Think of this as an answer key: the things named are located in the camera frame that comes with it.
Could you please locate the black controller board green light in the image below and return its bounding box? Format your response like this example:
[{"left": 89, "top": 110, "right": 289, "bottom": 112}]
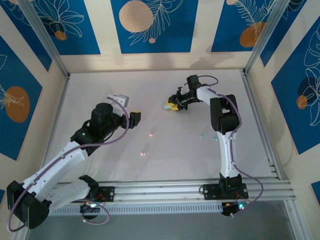
[
  {"left": 79, "top": 201, "right": 101, "bottom": 221},
  {"left": 221, "top": 201, "right": 248, "bottom": 218}
]

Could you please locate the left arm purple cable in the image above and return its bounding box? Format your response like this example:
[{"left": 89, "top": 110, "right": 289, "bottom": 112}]
[{"left": 7, "top": 96, "right": 131, "bottom": 233}]

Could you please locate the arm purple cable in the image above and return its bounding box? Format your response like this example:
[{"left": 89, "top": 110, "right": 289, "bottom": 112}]
[
  {"left": 7, "top": 96, "right": 131, "bottom": 233},
  {"left": 177, "top": 74, "right": 265, "bottom": 218}
]

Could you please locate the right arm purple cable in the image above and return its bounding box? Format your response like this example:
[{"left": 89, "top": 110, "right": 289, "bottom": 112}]
[{"left": 177, "top": 74, "right": 265, "bottom": 218}]

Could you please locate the aluminium side rail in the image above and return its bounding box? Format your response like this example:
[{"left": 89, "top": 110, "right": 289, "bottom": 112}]
[
  {"left": 240, "top": 69, "right": 305, "bottom": 240},
  {"left": 13, "top": 74, "right": 72, "bottom": 240}
]

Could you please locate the aluminium cross rail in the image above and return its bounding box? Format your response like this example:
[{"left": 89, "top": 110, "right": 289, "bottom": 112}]
[{"left": 96, "top": 176, "right": 293, "bottom": 202}]

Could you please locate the slotted grey cable duct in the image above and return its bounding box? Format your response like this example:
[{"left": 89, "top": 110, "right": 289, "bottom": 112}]
[{"left": 49, "top": 202, "right": 224, "bottom": 216}]

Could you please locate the aluminium frame post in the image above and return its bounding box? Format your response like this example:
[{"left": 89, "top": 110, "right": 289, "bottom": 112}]
[
  {"left": 241, "top": 0, "right": 293, "bottom": 76},
  {"left": 18, "top": 0, "right": 71, "bottom": 79}
]

